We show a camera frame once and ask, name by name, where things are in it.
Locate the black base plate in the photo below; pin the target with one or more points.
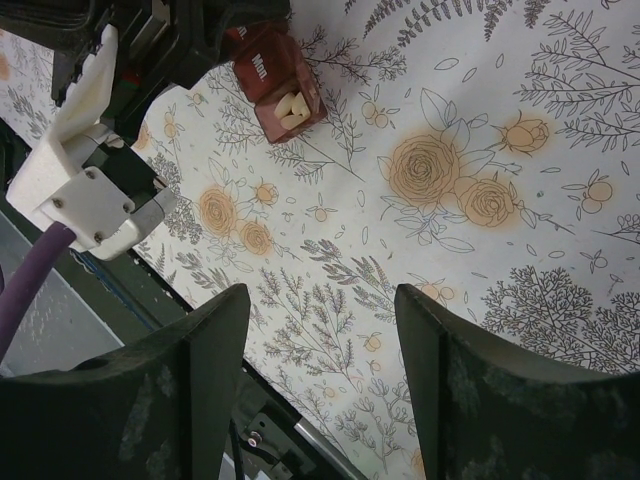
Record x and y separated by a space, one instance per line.
268 438

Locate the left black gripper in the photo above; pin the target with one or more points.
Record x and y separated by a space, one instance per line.
161 44

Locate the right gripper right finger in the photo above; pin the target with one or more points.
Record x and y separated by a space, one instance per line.
486 408

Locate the red pill organizer box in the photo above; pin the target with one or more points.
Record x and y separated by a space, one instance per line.
276 79

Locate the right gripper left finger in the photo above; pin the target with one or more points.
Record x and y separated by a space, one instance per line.
158 408

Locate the floral table mat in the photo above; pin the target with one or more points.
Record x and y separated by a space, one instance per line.
484 152

